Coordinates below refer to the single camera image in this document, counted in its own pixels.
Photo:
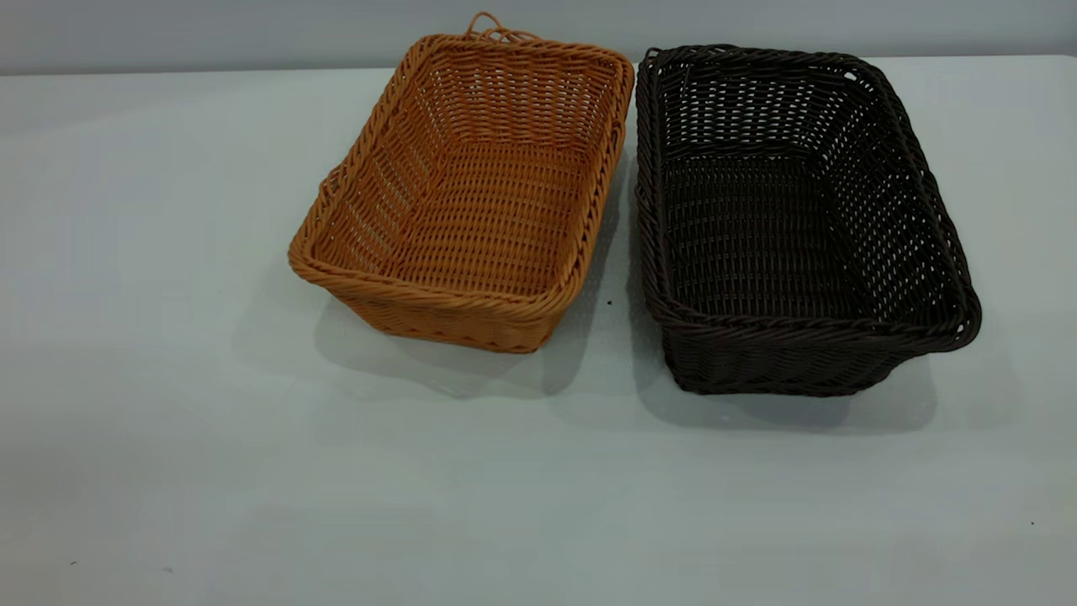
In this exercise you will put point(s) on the light brown wicker basket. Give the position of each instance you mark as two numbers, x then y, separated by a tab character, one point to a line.
496	219

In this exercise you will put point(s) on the dark brown wicker basket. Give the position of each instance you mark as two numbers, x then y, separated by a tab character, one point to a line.
757	244

